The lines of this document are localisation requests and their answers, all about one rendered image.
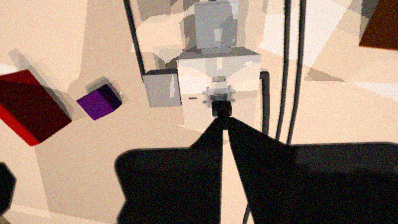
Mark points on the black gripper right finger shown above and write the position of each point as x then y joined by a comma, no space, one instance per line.
272,172

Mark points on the purple cube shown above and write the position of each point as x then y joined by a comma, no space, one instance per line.
99,102

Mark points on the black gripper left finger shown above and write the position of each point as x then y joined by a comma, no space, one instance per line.
181,169

